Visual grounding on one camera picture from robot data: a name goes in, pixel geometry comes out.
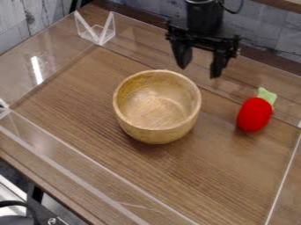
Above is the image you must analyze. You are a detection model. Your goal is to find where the black cable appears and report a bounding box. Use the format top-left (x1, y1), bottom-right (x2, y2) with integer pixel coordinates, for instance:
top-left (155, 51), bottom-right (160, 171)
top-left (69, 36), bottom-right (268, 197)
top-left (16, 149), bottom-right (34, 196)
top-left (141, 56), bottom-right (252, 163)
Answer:
top-left (0, 200), bottom-right (42, 225)

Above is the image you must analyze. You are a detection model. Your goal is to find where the red plush fruit green leaf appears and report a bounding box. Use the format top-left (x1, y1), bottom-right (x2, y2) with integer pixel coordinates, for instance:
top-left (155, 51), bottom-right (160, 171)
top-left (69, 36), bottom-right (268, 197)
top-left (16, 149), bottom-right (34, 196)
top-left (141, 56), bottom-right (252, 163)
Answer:
top-left (236, 87), bottom-right (276, 132)

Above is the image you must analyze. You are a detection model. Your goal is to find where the black metal table frame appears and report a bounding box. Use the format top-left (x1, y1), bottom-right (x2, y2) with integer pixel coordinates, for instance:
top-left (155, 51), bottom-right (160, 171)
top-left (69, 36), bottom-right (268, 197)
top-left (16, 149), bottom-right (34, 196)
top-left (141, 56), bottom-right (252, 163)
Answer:
top-left (25, 184), bottom-right (69, 225)

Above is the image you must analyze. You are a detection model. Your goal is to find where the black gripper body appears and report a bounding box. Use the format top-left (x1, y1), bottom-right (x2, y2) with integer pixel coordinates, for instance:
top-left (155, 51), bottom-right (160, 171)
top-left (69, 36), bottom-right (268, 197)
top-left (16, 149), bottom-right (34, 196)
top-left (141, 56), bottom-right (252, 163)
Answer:
top-left (165, 18), bottom-right (239, 57)

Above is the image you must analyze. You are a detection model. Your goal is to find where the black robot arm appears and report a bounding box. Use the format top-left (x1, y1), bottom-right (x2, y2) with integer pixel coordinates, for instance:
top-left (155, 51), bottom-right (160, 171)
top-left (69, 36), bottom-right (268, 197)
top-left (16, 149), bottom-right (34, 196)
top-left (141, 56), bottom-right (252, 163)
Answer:
top-left (165, 0), bottom-right (244, 78)

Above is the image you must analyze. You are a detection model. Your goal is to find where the light wooden bowl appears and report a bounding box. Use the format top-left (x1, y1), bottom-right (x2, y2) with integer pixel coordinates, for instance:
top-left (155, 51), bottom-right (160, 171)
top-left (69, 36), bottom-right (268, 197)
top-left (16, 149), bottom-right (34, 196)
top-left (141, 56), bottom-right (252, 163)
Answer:
top-left (112, 69), bottom-right (202, 144)

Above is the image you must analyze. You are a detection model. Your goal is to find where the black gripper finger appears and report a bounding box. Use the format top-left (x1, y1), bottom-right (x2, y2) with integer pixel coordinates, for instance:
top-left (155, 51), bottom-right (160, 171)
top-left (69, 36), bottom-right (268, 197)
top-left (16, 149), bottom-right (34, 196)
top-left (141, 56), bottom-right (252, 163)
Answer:
top-left (210, 49), bottom-right (231, 78)
top-left (169, 38), bottom-right (192, 69)

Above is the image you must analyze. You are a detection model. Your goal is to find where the clear acrylic tray wall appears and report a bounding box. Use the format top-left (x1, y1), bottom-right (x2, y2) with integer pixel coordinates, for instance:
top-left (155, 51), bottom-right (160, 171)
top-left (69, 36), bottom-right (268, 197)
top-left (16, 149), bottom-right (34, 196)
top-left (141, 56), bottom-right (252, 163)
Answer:
top-left (0, 7), bottom-right (301, 225)

